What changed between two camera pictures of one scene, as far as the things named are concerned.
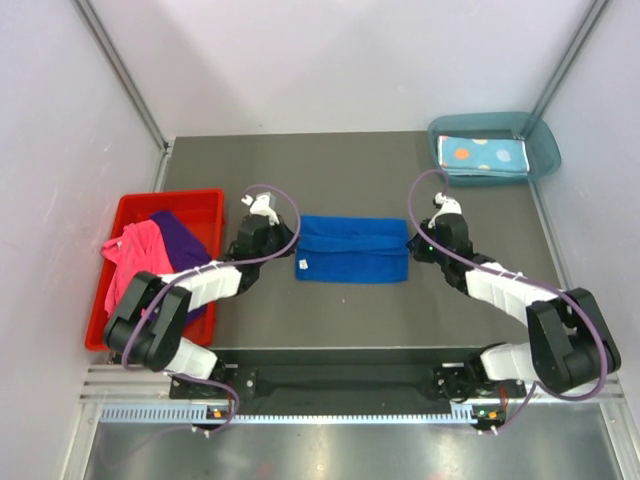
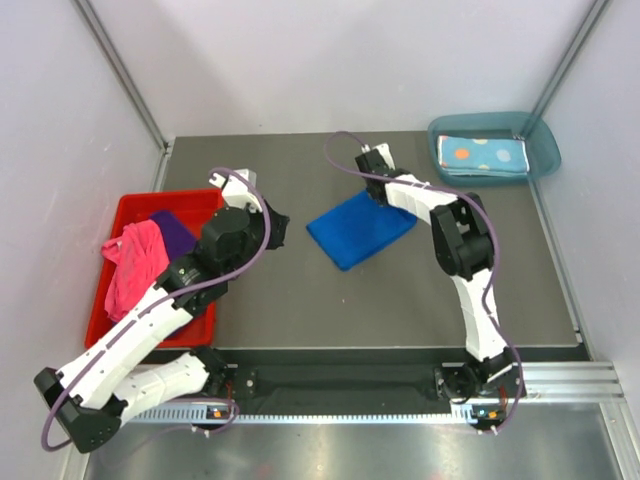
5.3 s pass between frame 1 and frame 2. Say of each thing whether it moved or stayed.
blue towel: moved
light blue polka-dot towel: stayed
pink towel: stayed
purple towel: stayed
